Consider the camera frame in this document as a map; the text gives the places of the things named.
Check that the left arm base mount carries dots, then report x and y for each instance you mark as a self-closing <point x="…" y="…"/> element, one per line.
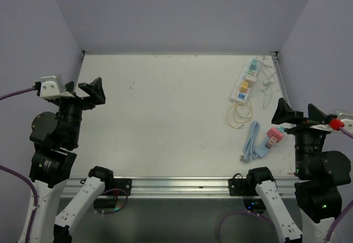
<point x="122" y="183"/>

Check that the pink plug adapter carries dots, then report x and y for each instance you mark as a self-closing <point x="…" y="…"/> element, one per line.
<point x="275" y="134"/>

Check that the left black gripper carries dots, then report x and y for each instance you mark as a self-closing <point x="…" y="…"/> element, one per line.
<point x="95" y="91"/>

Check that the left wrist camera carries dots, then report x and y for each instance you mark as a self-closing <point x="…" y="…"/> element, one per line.
<point x="51" y="87"/>

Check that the yellow USB charger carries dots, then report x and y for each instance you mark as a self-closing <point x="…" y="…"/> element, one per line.
<point x="243" y="88"/>

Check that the blue power strip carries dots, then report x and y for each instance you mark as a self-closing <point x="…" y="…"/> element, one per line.
<point x="262" y="150"/>

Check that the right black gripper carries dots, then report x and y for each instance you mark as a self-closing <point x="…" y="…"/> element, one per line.
<point x="284" y="112"/>

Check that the brown USB charger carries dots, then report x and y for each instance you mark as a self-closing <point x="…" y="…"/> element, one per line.
<point x="269" y="143"/>

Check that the white power strip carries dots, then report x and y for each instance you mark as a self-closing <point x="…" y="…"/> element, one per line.
<point x="245" y="75"/>

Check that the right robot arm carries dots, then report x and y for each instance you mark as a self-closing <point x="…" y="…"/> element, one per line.
<point x="320" y="173"/>

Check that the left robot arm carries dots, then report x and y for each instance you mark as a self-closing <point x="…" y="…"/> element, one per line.
<point x="55" y="136"/>

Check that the aluminium rail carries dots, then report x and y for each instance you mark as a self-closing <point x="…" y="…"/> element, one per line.
<point x="181" y="187"/>

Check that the teal USB charger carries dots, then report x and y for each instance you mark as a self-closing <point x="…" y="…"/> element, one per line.
<point x="281" y="129"/>

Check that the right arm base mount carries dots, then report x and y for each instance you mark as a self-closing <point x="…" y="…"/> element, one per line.
<point x="238" y="186"/>

